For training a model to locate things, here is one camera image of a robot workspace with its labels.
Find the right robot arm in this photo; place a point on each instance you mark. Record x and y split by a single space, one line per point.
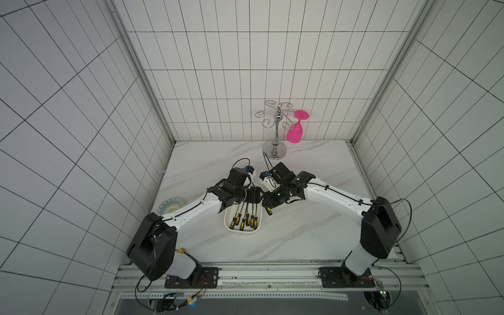
379 226

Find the pink plastic wine glass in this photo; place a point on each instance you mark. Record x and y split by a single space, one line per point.
295 132

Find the chrome glass holder stand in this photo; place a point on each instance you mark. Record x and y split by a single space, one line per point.
275 114

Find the patterned round plate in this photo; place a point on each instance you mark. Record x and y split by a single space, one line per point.
170 205

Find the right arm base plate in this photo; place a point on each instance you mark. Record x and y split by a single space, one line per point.
341 278

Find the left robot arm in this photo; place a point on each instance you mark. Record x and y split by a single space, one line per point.
154 247

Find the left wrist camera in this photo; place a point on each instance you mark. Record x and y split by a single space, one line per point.
250 170

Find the file tool yellow black handle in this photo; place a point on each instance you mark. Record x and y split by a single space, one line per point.
233 225

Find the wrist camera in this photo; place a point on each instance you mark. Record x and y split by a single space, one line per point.
250 170
267 181

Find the aluminium mounting rail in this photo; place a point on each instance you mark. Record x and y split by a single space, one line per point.
298 279

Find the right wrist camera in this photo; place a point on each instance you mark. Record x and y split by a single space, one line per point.
267 181

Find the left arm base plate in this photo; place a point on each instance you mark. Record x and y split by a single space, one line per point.
205 277

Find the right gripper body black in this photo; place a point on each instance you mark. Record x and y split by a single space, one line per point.
270 198

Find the white plastic storage box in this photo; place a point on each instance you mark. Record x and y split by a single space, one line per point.
231 211

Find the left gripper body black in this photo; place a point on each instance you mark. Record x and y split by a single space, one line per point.
240 192

